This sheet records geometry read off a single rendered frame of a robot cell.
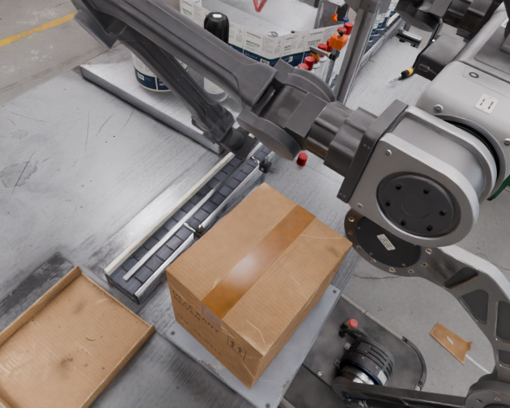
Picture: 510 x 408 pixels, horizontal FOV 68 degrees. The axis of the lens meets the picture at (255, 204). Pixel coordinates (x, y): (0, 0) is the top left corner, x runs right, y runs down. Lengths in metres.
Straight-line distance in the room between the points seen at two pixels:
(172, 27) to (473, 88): 0.39
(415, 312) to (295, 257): 1.45
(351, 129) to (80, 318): 0.81
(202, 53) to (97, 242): 0.72
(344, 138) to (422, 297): 1.80
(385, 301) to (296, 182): 1.03
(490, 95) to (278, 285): 0.45
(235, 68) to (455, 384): 1.83
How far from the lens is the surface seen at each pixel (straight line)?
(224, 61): 0.55
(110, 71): 1.62
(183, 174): 1.25
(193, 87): 0.85
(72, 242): 1.16
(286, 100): 0.51
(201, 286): 0.71
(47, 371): 1.03
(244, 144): 1.10
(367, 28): 1.19
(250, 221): 0.79
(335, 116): 0.48
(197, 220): 1.08
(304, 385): 1.60
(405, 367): 1.75
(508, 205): 2.92
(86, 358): 1.01
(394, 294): 2.15
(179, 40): 0.57
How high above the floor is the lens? 1.77
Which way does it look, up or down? 52 degrees down
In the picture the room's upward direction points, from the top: 9 degrees clockwise
